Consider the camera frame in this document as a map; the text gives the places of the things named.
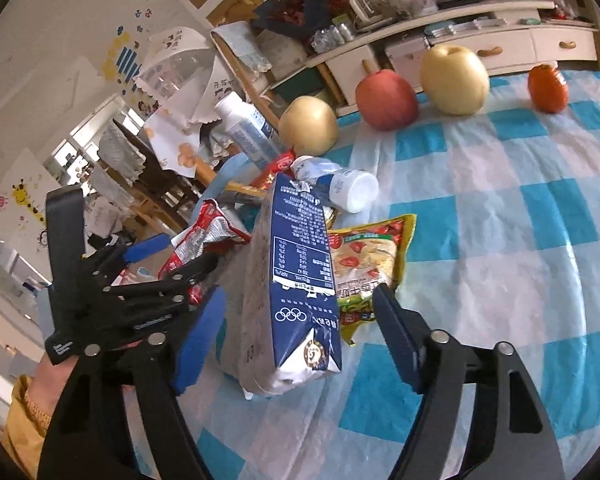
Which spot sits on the row of small bottles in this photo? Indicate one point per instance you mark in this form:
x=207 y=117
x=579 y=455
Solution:
x=332 y=37

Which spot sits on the blue white milk carton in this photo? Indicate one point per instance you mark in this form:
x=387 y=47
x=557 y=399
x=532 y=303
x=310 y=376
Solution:
x=295 y=260

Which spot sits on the person's left forearm yellow sleeve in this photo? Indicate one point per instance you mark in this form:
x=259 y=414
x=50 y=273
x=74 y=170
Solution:
x=22 y=425

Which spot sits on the wooden chair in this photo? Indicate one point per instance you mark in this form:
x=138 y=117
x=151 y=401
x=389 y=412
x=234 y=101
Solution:
x=235 y=47

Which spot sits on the orange tangerine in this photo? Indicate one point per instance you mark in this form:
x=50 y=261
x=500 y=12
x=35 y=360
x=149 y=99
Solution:
x=547 y=88

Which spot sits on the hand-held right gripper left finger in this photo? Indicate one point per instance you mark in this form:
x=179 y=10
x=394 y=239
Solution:
x=200 y=345

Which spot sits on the tall white drink bottle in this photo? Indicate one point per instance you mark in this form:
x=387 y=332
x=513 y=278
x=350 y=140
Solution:
x=247 y=132

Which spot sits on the light blue chair back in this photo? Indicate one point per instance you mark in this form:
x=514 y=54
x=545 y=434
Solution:
x=230 y=172

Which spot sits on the small yellow pear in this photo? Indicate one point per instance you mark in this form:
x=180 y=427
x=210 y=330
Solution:
x=307 y=125

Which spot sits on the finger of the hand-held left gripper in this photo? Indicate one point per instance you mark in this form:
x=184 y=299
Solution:
x=180 y=276
x=147 y=249

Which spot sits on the yellow snack packet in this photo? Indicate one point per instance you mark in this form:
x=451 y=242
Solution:
x=365 y=255

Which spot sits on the red candy wrapper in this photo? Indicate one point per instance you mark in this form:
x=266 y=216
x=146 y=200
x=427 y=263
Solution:
x=275 y=170

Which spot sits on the blue striped wall sticker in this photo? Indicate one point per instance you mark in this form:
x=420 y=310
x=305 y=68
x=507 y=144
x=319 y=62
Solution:
x=125 y=57

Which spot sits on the cream tv cabinet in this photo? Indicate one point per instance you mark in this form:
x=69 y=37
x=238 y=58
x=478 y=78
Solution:
x=505 y=45

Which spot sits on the large yellow pear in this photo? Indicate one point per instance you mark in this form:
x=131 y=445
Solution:
x=454 y=79

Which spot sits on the red snack packet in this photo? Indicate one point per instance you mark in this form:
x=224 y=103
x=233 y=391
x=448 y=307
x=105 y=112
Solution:
x=205 y=235

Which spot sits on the red apple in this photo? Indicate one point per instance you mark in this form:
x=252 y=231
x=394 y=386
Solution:
x=386 y=101

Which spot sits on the white orange print tablecloth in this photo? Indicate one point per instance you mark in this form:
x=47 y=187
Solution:
x=172 y=145

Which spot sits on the yellow giraffe wall sticker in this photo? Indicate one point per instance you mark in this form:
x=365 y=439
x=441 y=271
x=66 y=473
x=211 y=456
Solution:
x=25 y=195

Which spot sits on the white storage box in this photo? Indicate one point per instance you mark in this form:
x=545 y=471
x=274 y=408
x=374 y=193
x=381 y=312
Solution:
x=405 y=57

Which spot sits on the small white yogurt bottle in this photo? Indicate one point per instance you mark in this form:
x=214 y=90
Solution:
x=345 y=185

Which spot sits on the dark blue wrapped bouquet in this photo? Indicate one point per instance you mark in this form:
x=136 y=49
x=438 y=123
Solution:
x=292 y=7

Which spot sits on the glass kettle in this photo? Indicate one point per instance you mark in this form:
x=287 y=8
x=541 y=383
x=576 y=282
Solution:
x=367 y=7

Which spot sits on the dark chair with lace cover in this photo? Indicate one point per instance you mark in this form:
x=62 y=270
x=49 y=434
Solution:
x=130 y=160

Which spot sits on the blue white checked tablecloth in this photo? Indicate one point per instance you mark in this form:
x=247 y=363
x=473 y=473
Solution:
x=480 y=210

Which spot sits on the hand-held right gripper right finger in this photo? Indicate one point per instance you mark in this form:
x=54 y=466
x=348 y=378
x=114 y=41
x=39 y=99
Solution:
x=397 y=332

